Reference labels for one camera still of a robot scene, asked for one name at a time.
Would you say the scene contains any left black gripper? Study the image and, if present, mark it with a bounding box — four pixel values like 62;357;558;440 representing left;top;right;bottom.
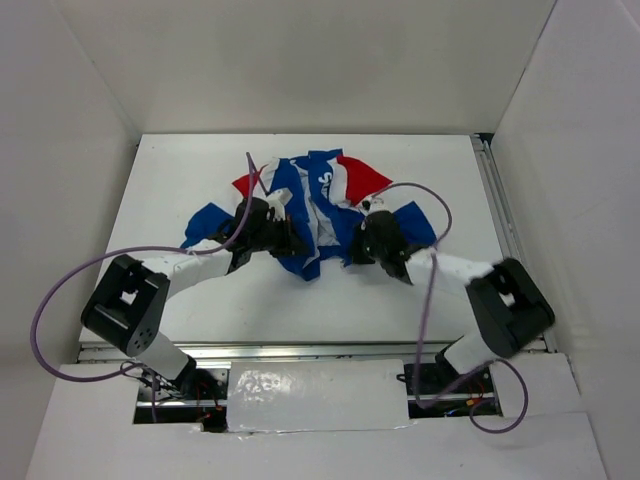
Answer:
249;214;310;258

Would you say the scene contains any red white blue jacket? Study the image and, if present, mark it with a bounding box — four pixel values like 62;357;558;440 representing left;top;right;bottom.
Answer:
181;149;437;281

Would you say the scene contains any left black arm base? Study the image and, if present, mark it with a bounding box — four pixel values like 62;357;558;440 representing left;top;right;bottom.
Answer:
131;368;230;433

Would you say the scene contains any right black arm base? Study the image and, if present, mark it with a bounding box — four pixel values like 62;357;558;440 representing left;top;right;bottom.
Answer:
396;362;500;419

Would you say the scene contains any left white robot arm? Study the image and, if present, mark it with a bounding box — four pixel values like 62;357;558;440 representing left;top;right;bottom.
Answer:
81;188;307;399

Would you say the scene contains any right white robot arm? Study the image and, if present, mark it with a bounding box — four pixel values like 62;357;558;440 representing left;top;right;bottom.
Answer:
349;210;555;392

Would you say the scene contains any white taped cover panel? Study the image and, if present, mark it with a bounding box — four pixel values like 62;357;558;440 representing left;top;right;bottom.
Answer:
226;359;409;433

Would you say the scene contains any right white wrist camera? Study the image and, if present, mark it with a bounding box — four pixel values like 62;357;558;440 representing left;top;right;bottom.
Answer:
359;196;388;215

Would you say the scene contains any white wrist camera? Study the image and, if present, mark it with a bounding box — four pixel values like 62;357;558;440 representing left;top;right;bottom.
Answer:
266;188;292;208
359;196;388;215

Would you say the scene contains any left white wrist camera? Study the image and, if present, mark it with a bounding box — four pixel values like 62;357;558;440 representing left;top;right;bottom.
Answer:
266;188;292;208

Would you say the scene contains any aluminium front rail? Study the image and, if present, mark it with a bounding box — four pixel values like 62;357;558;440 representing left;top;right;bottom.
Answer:
77;342;448;363

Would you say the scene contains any aluminium rail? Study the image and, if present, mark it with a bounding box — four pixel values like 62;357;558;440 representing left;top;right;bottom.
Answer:
472;132;559;354
77;342;448;363

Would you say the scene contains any aluminium right side rail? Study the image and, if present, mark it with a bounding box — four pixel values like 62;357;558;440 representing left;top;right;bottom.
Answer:
472;132;559;354

